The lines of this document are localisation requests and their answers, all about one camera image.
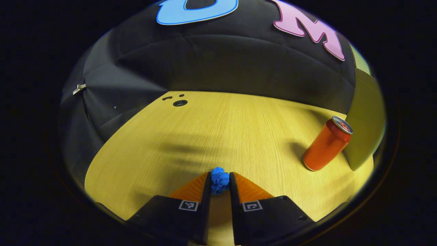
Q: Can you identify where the blue paper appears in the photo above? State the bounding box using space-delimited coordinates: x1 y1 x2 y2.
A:
210 167 230 196

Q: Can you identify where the black backdrop cloth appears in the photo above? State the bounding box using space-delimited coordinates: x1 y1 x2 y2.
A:
58 0 357 192

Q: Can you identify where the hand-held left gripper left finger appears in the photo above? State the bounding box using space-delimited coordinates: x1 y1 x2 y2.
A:
126 172 212 246

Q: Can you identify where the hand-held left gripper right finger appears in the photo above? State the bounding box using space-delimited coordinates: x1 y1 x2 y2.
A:
229 172 316 246

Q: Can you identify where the orange pop can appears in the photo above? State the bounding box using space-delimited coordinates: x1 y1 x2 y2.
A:
302 115 353 172

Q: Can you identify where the pale green desktop garbage bin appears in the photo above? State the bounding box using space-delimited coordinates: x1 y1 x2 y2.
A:
343 44 386 171

